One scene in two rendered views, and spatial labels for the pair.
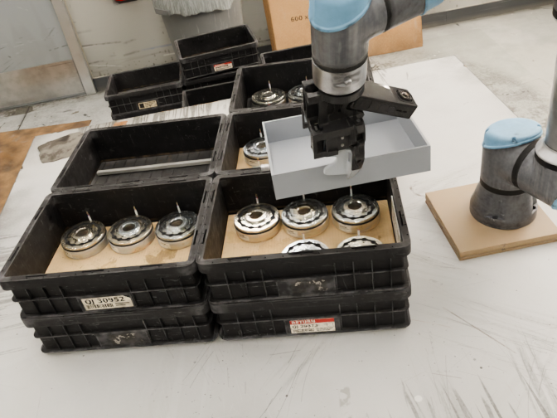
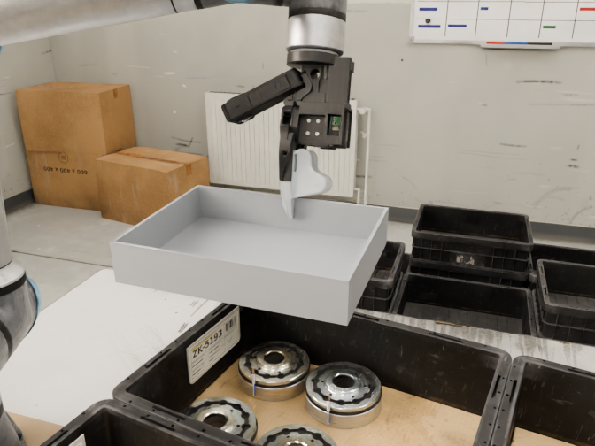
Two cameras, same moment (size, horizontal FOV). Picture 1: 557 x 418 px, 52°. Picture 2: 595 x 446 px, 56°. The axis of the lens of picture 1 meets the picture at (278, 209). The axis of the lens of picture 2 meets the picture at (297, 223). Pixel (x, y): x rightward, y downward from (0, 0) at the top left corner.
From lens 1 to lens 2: 150 cm
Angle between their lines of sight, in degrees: 119
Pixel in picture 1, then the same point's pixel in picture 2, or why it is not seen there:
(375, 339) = not seen: hidden behind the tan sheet
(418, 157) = (212, 199)
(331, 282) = (330, 352)
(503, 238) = (42, 429)
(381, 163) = (252, 203)
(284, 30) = not seen: outside the picture
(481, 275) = not seen: hidden behind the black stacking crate
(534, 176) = (18, 313)
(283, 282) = (389, 364)
